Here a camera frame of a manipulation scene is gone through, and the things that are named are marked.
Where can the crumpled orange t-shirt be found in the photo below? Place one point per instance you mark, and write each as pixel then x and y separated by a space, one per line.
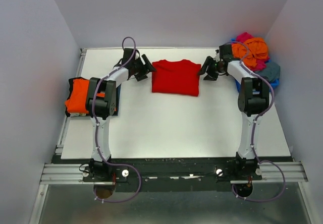
pixel 249 51

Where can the crumpled grey-blue t-shirt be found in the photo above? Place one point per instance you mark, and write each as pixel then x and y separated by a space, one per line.
pixel 271 72

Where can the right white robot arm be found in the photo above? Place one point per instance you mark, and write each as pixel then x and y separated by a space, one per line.
pixel 253 102

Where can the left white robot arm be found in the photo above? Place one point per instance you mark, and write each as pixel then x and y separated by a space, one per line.
pixel 101 103

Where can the crumpled magenta t-shirt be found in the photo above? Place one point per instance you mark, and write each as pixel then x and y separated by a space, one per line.
pixel 243 37

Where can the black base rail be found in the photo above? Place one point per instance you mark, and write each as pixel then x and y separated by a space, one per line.
pixel 173 174

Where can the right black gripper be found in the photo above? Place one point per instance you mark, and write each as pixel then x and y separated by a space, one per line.
pixel 210 76

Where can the red t-shirt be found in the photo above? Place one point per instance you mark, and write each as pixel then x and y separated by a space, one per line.
pixel 180 77

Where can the blue plastic bin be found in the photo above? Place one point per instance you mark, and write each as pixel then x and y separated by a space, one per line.
pixel 255 52

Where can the folded blue t-shirt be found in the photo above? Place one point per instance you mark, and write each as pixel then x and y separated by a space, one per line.
pixel 118 92

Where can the aluminium frame rail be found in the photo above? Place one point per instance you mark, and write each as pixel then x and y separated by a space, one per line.
pixel 62 171

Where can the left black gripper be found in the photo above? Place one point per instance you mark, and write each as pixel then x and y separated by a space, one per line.
pixel 145 69

